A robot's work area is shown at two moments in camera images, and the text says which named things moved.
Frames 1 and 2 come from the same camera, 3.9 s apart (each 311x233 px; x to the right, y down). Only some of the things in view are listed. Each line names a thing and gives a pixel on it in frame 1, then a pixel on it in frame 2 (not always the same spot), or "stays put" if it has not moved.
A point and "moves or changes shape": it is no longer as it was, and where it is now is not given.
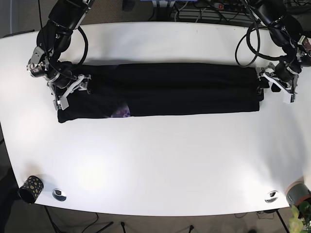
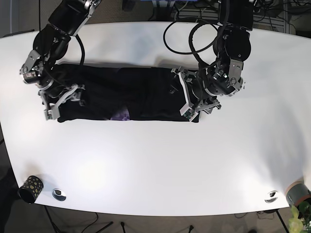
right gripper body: (287, 70) to (202, 88)
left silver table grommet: (59, 194) stays put
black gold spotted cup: (32, 187) stays put
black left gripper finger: (62, 104) to (52, 114)
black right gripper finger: (264, 83) to (176, 85)
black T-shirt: (120, 91) moves or changes shape
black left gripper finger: (88, 90) to (82, 102)
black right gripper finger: (288, 97) to (188, 112)
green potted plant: (300, 221) stays put
